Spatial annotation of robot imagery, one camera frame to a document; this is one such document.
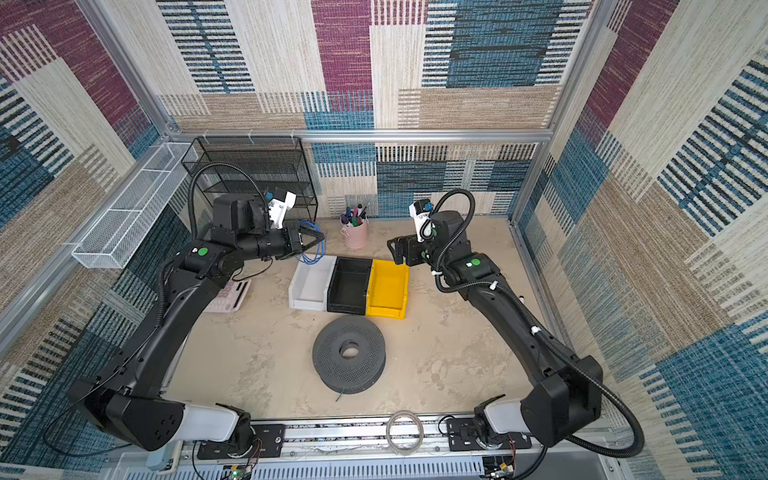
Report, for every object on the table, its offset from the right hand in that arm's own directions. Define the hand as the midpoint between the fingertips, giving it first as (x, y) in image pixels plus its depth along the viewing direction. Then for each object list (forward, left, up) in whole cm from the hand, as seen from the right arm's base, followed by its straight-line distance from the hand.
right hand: (403, 244), depth 77 cm
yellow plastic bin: (+3, +4, -26) cm, 27 cm away
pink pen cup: (+21, +15, -20) cm, 33 cm away
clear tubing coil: (-34, +1, -26) cm, 43 cm away
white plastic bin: (+5, +30, -26) cm, 40 cm away
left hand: (-4, +18, +9) cm, 20 cm away
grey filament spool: (-18, +16, -26) cm, 36 cm away
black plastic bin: (+7, +18, -29) cm, 35 cm away
